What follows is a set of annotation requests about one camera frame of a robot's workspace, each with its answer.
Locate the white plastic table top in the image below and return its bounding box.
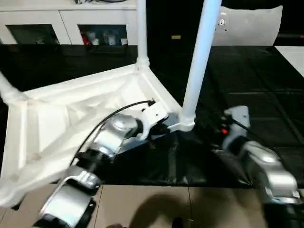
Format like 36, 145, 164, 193
0, 62, 197, 210

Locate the black work mat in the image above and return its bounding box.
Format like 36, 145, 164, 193
0, 43, 304, 189

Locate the white flat board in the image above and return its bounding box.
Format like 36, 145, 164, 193
274, 46, 304, 78

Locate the grey cushion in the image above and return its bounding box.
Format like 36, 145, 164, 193
210, 4, 284, 48

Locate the tall black cabinet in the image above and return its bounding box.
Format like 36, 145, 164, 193
137, 0, 219, 48

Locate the white cabinet with glass doors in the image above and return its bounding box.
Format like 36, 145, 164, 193
0, 0, 140, 46

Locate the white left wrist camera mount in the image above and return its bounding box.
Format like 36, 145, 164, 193
139, 101, 170, 141

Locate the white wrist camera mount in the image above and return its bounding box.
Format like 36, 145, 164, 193
222, 105, 252, 148
139, 101, 170, 141

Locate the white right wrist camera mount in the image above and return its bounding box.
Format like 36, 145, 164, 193
222, 105, 252, 148

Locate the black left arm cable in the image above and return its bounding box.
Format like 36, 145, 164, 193
68, 99, 157, 167

